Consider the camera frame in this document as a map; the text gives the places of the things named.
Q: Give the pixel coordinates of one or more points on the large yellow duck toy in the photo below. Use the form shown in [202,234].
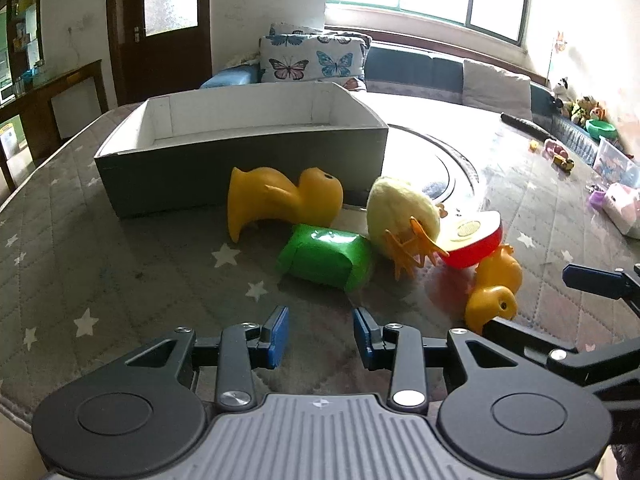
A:
[270,200]

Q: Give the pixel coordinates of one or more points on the red toy apple half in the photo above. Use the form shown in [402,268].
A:
[475,252]

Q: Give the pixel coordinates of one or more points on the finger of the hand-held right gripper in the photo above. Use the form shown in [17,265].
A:
[592,280]
[530,340]

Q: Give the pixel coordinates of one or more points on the grey cardboard box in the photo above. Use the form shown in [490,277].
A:
[250,170]

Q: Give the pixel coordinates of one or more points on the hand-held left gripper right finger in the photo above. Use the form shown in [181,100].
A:
[362,340]

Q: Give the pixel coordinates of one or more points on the pile of stuffed toys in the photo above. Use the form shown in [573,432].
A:
[587,110]

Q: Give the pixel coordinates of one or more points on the yellow toy car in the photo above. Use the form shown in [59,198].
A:
[564,163]

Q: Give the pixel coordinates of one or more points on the butterfly print pillow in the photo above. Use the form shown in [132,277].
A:
[310,60]
[352,84]
[300,29]

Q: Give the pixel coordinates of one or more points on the dark wooden door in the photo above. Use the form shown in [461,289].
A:
[165,70]

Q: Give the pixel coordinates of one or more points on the dark wooden sideboard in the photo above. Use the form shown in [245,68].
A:
[40,105]

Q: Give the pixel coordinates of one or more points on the wall shelf with items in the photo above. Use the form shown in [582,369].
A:
[22,35]

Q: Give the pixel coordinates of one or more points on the blue sofa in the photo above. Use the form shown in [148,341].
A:
[410,72]

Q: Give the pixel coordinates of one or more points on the clear plastic box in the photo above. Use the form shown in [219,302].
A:
[617,162]

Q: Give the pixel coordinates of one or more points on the white and pink toy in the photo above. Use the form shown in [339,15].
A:
[622,210]

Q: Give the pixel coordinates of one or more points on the purple toy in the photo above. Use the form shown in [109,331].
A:
[596,198]

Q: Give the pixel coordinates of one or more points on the wall sticker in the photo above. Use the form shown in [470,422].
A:
[560,41]

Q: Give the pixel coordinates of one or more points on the yellow plush chick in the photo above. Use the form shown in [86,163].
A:
[400,205]

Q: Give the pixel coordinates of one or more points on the green bowl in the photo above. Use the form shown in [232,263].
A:
[600,130]

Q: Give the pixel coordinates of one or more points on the green plastic toy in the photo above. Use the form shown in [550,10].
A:
[320,260]

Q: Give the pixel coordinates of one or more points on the white cushion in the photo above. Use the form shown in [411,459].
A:
[495,90]

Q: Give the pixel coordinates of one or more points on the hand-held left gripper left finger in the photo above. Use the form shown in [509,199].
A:
[277,337]

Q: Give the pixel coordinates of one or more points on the black and white plush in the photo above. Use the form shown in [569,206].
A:
[560,91]

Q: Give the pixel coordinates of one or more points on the small yellow duck toy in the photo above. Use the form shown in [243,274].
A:
[492,280]

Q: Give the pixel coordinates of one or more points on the black remote control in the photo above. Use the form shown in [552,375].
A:
[525,125]

